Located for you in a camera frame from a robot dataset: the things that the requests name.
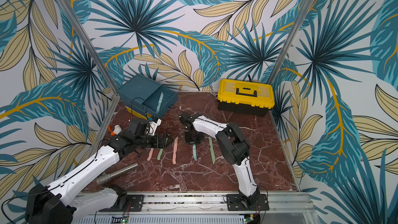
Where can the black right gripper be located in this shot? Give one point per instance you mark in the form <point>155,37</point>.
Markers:
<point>193,135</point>

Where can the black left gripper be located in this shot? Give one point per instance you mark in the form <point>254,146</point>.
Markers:
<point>157,144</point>

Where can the light teal fruit knife short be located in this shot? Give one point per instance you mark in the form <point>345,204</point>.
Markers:
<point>194,152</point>

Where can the green fruit knife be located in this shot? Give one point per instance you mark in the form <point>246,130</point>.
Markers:
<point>212,152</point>
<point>160,154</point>

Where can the teal drawer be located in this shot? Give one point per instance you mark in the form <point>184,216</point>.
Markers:
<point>151,96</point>

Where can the yellow drawer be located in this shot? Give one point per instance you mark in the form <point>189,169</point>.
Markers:
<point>137,114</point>

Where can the light teal fruit knife long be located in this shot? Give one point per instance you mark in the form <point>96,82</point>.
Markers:
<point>160,100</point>

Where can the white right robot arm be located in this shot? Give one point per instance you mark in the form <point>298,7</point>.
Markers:
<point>236,150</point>

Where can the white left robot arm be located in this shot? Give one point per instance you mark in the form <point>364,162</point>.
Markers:
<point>58,202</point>

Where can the pink fruit knife middle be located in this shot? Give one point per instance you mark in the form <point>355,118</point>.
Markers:
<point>175,147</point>

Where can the pink fruit knife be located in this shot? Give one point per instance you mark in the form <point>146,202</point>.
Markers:
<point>175,147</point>
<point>150,154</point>

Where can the pink fruit knife left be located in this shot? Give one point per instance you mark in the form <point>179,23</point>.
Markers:
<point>150,154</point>

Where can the teal drawer cabinet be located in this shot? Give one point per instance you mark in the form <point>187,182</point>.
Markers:
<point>137,94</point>

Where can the white orange small valve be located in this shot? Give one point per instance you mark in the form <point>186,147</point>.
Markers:
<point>115,131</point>

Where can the yellow black toolbox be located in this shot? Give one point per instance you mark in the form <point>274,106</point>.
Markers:
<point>245,97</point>

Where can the silver metal cylinder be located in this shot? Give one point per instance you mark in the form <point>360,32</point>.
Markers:
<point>107,177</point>

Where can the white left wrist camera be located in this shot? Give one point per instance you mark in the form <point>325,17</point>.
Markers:
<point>153,126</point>

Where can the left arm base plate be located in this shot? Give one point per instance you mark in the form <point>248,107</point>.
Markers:
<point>128,203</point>

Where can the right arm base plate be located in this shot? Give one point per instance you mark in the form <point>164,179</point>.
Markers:
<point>238,203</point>

